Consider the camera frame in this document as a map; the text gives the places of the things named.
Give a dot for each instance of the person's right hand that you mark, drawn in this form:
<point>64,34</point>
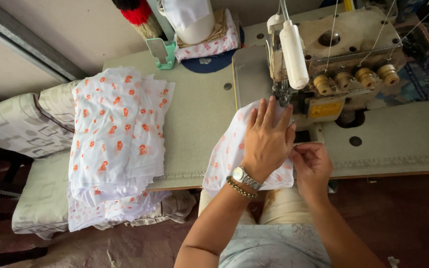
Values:
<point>313,169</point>

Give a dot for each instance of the person's left hand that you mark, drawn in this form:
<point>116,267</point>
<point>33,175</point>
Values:
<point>266,147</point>

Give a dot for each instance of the person's right fingers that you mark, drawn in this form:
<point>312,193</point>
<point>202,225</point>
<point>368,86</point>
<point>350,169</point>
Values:
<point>301,152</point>

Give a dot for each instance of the white orange-print fabric piece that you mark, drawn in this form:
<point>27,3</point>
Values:
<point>227,156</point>

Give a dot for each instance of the person's cream trousers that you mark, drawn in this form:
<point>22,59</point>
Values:
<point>285,208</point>

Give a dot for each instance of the silver wristwatch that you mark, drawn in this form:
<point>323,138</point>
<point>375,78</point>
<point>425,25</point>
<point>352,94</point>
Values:
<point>245,177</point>

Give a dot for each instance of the beige overlock sewing machine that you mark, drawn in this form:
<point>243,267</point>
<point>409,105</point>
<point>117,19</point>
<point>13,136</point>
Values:
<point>333,70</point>

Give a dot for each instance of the white tube lamp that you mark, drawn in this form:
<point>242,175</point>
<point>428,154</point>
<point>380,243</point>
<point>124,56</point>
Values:
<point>294,54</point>

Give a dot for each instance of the person's light patterned shirt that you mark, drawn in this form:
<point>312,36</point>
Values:
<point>274,247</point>

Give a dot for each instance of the folded white printed cloth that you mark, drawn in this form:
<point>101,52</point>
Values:
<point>209,46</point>

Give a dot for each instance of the green phone stand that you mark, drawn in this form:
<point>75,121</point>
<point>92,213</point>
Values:
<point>161,54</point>

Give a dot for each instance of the white cylindrical container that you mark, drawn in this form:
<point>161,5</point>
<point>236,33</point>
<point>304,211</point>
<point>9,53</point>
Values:
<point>190,18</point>

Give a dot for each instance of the stack of white printed fabric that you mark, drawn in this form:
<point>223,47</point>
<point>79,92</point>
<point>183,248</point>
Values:
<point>116,145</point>

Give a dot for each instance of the red black duster brush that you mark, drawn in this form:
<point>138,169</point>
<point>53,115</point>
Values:
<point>140,16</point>

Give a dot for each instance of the beige patterned cushion seat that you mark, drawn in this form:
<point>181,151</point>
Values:
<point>43,197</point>

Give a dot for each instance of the patterned beige cushion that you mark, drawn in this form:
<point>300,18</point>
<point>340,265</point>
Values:
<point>24,121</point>

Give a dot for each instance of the grey metal rail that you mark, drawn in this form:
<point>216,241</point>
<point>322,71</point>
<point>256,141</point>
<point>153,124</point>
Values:
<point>24,44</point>

